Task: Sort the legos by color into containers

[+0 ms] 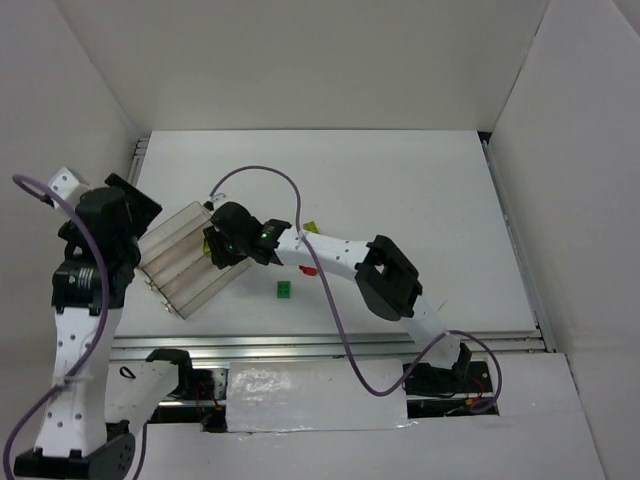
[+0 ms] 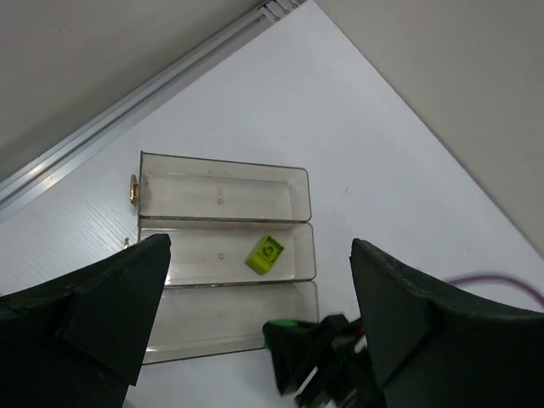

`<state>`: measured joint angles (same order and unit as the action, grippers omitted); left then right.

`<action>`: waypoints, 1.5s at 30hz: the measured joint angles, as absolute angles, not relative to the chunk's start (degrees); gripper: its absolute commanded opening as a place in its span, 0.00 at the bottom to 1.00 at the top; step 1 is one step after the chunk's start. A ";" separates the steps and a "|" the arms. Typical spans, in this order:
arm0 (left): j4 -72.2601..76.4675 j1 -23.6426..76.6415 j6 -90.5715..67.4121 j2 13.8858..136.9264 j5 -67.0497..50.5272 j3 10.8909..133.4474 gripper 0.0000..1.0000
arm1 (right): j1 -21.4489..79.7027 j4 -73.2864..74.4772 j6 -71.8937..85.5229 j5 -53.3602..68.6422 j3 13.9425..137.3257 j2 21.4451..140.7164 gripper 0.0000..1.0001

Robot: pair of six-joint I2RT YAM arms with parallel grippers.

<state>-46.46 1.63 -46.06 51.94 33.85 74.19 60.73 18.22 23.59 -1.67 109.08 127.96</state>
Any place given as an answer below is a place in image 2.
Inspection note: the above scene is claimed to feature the aluminium rail frame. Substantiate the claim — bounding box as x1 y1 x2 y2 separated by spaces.
1 1 303 222

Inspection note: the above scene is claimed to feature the clear bin near compartment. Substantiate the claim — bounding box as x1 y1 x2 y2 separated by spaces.
144 281 319 365

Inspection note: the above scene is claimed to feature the green lego brick with print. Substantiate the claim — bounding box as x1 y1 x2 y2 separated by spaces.
262 319 313 352

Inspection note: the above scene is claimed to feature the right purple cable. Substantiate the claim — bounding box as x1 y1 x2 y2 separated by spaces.
445 274 544 314

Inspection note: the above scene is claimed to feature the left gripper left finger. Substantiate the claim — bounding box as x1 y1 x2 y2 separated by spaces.
1 234 171 407

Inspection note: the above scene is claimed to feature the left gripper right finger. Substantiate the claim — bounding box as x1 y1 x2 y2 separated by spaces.
350 239 543 407

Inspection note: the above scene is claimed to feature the lime small lego brick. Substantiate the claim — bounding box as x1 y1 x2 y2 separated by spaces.
245 235 285 275

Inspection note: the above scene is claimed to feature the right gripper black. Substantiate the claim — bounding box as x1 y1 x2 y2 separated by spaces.
270 314 386 407

